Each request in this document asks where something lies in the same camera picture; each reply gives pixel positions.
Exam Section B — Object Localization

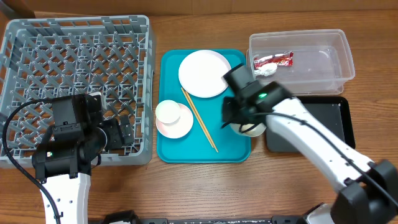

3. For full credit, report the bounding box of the grey bowl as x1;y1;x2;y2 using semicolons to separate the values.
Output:
229;123;266;138

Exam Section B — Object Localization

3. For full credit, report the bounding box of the wooden chopstick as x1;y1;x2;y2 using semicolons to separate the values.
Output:
180;87;218;154
182;87;220;154

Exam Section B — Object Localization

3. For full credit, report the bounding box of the white cup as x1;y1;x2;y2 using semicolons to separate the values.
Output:
155;100;180;124

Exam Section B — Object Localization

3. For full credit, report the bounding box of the white tissue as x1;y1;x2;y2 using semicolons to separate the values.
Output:
254;63;278;77

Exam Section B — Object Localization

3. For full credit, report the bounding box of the pink small bowl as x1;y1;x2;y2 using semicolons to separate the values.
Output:
155;103;193;139

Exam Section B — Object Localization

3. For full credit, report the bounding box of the red snack wrapper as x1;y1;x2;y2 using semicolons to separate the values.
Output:
253;51;294;69

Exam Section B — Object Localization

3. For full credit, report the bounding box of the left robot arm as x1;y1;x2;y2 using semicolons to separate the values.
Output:
32;92;134;223

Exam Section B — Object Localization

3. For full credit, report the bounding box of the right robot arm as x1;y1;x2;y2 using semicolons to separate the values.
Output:
222;64;397;224

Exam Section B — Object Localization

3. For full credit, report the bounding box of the grey dishwasher rack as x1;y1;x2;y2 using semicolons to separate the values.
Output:
1;15;155;167

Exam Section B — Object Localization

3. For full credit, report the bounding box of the teal plastic tray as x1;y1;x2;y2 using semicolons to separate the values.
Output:
157;49;251;163

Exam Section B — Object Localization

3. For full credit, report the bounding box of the large white plate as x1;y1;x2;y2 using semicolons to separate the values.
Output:
178;50;231;98

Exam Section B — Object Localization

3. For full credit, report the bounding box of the clear plastic bin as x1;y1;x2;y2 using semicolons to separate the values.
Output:
246;29;355;95

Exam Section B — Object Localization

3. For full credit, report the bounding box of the black tray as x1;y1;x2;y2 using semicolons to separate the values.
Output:
264;96;356;153

